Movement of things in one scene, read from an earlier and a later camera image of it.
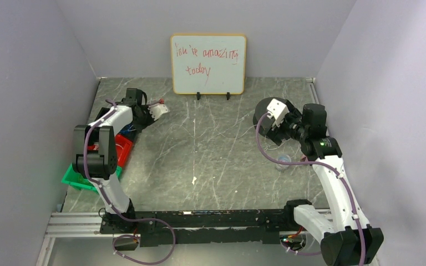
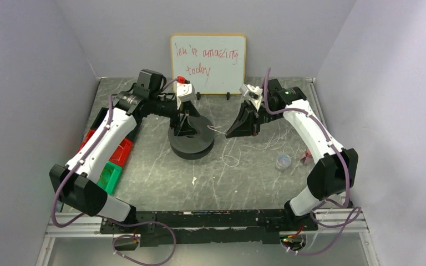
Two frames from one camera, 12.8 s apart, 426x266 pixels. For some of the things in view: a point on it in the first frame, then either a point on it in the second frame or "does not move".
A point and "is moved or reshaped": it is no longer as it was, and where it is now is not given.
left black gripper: (143, 113) to (183, 113)
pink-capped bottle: (304, 158) does not move
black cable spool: (262, 108) is moved or reshaped
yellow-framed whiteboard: (208, 64) does not move
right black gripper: (272, 133) to (250, 116)
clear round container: (284, 158) does not move
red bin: (123, 147) does not move
